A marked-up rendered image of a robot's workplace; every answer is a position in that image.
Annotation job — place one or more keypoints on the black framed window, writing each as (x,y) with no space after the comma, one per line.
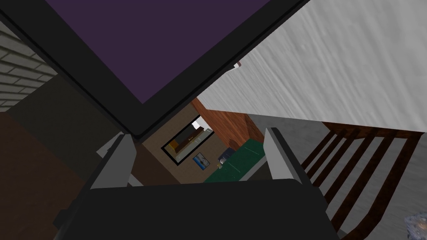
(186,138)

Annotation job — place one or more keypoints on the brown wooden chair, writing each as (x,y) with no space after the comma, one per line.
(393,173)

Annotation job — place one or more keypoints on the brown wooden cabinet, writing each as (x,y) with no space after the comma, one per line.
(227,123)

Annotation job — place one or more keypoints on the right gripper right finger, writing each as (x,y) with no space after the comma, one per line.
(282,160)

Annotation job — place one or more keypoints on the blue picture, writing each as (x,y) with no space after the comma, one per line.
(201,161)

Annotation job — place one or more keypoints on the grey table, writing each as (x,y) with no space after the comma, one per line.
(333,66)

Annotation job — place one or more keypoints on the black framed purple panel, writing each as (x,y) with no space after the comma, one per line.
(150,40)

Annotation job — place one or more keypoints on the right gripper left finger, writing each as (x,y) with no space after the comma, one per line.
(115,166)

